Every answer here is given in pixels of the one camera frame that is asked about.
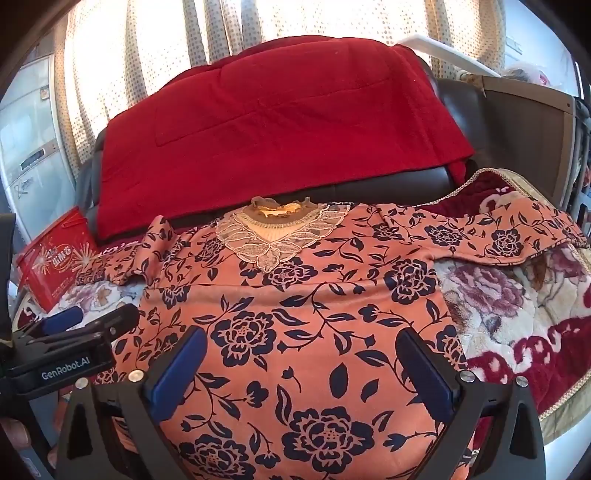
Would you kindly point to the red blanket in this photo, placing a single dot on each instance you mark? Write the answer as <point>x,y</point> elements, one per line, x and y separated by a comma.
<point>277,115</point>

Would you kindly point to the dotted beige curtain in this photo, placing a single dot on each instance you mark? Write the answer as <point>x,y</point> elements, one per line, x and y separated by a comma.
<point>138,46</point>

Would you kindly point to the white board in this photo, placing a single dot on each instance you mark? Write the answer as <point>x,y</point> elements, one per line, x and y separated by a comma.
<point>443,50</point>

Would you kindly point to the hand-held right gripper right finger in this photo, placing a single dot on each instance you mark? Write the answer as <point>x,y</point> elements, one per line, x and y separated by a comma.
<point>422,371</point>

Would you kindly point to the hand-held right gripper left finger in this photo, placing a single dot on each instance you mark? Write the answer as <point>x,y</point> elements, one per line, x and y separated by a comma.
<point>179,371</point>

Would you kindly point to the person's left hand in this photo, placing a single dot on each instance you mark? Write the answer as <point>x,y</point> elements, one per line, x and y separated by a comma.
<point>14,431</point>

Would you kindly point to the dark leather sofa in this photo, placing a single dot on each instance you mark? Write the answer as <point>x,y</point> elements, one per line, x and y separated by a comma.
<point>369,184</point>

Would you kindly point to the white appliance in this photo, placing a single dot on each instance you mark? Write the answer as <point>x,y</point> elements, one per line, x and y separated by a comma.
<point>27,138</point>

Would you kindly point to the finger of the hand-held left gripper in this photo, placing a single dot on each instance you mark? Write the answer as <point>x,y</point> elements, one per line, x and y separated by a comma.
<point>115,321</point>
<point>64,319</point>

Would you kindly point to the floral plush blanket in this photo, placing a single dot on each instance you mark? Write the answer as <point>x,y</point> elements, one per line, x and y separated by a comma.
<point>508,286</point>

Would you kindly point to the orange floral blouse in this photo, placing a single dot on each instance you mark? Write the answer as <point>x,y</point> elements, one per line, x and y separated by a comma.
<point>300,323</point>

